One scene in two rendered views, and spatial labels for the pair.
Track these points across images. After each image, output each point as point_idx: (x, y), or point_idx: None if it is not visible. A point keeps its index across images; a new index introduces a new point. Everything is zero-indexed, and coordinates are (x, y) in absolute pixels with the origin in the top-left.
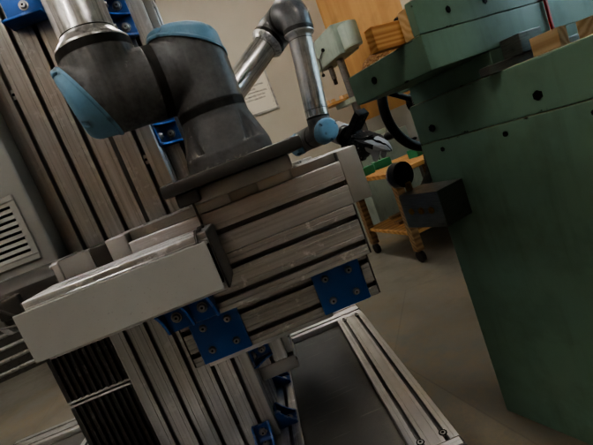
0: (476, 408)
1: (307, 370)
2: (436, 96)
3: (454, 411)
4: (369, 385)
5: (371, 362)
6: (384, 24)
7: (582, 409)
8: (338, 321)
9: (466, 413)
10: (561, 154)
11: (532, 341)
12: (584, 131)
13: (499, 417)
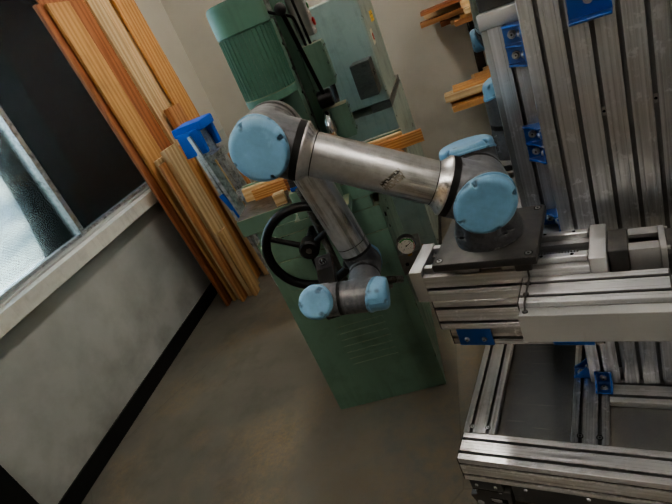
0: (458, 394)
1: (556, 387)
2: (377, 195)
3: (470, 399)
4: (516, 344)
5: (502, 361)
6: (411, 131)
7: (433, 333)
8: (494, 430)
9: (466, 393)
10: (391, 212)
11: (425, 316)
12: (388, 201)
13: (454, 381)
